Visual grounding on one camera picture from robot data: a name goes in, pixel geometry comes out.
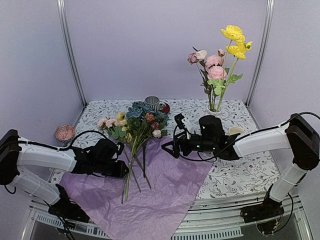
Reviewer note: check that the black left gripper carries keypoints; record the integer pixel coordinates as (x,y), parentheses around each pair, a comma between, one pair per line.
(120,172)

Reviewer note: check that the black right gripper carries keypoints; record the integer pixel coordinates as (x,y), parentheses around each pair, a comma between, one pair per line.
(183,141)

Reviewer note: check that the purple wrapping paper sheet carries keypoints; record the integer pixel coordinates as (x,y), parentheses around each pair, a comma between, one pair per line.
(156,203)

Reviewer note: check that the pink paper flower bouquet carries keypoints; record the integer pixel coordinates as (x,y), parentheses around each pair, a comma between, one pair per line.
(135,128)

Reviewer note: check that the white ribbed vase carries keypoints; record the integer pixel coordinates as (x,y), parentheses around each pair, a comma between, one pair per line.
(214,113)

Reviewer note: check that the yellow flower stem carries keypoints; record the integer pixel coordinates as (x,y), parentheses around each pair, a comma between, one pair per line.
(235,51)

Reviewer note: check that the pink peony flower stem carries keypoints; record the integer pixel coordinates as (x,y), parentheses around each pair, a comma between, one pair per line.
(216,77)

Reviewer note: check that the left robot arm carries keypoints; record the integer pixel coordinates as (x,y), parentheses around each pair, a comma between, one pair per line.
(16,153)

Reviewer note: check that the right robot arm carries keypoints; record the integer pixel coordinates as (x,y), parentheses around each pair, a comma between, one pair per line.
(294,144)

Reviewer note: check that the floral tablecloth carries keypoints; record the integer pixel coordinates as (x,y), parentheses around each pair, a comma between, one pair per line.
(250,175)

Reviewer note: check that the red patterned saucer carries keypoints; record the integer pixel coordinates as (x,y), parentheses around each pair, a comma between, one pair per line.
(164,108)

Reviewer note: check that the striped ceramic cup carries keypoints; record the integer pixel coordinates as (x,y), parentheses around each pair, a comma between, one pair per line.
(153,102)

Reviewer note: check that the cream ceramic mug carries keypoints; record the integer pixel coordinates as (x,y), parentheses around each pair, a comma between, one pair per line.
(235,130)

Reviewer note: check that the pink patterned bowl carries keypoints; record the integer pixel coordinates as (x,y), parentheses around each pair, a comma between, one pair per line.
(64,133)

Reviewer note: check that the aluminium front rail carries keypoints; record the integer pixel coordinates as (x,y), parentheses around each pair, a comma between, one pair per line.
(207,219)

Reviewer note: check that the right metal frame post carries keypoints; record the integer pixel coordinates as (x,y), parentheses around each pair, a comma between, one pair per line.
(261,53)

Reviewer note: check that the metal frame post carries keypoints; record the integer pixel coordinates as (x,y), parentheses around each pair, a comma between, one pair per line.
(261,53)
(69,51)

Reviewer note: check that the left metal frame post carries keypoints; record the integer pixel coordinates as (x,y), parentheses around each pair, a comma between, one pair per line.
(69,51)

